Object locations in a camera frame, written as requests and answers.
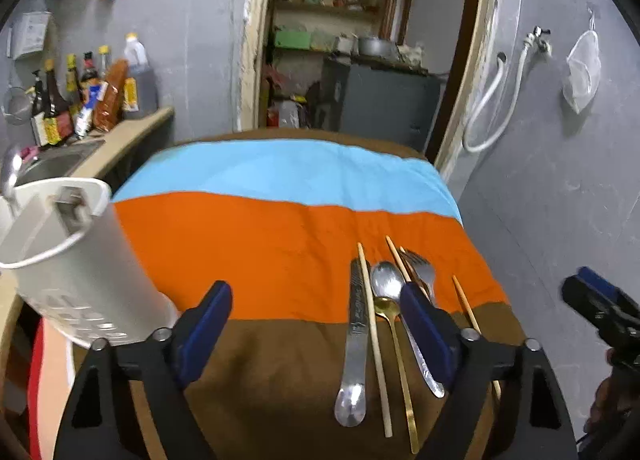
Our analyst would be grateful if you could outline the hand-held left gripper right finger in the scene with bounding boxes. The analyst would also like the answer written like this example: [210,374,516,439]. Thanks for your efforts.
[399,282,579,460]

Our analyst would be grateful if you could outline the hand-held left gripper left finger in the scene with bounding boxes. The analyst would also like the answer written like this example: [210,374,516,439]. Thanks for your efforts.
[52,281,234,460]

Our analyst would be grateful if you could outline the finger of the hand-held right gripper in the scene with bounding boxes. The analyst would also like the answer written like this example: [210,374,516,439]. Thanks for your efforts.
[560,267,626,328]

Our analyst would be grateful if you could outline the gold spoon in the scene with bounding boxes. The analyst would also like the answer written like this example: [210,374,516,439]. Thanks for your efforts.
[373,297,420,455]

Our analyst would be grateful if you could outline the wooden chopstick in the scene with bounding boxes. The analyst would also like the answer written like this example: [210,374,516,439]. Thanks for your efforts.
[356,242,394,439]
[384,235,418,288]
[398,246,432,301]
[451,274,502,402]

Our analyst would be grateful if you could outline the silver fork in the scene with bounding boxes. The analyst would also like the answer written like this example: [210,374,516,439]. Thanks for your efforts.
[401,248,439,307]

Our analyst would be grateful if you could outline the silver spoon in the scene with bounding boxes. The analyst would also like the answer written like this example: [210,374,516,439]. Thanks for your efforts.
[371,261,446,399]

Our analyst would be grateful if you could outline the steel table knife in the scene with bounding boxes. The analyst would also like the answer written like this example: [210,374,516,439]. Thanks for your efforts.
[333,260,374,429]

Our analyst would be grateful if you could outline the white plastic utensil holder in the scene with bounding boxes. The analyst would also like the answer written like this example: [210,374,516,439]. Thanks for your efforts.
[0,177,181,350]

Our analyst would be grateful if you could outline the person's right hand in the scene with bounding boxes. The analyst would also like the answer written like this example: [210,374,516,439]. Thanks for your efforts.
[584,347,640,447]

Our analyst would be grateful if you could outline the striped blue orange brown cloth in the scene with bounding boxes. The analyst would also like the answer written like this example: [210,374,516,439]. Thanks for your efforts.
[111,128,527,460]

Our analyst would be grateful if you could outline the beige kitchen countertop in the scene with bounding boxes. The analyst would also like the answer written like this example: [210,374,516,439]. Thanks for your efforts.
[0,106,175,391]

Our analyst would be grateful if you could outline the white hanging plastic bag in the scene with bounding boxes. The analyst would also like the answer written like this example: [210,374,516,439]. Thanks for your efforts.
[564,14,602,115]

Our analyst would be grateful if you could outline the steel sink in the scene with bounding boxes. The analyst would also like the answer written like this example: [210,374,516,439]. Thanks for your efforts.
[19,140,104,181]

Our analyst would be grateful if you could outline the grey cabinet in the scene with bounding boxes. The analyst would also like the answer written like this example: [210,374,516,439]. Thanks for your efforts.
[319,56,444,151]

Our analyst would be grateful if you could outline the blue white packet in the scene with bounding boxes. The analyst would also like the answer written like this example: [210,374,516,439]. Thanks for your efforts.
[74,82,109,139]

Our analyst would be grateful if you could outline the orange red packet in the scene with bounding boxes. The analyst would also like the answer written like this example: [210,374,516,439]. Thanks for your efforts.
[94,59,130,133]

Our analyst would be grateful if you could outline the large oil jug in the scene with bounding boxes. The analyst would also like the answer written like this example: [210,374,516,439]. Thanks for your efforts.
[122,33,159,120]

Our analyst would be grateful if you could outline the dark bottle yellow label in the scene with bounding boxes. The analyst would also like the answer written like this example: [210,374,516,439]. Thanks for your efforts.
[42,60,77,149]

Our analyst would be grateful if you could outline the yellow cap sauce bottle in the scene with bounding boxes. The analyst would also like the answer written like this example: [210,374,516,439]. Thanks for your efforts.
[64,54,84,117]

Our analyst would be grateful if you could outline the red cap dark bottle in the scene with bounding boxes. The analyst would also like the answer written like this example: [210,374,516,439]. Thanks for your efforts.
[79,52,102,91]

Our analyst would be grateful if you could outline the grey metal pot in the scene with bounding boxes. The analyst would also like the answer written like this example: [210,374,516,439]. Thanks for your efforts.
[357,36,399,61]

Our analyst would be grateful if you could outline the green box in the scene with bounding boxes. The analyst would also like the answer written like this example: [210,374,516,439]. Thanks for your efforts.
[273,29,311,50]

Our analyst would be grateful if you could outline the white hose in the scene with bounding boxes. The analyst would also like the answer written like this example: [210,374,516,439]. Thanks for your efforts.
[462,36,532,154]

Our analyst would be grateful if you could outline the wall water tap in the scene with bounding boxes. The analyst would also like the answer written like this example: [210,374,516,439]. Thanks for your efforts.
[522,26,554,58]

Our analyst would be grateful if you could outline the hanging wire strainer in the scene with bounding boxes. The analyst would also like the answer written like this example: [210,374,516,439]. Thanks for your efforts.
[0,86,34,127]

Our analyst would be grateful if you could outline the pale door frame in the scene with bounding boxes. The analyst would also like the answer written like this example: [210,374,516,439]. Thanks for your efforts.
[238,0,524,181]

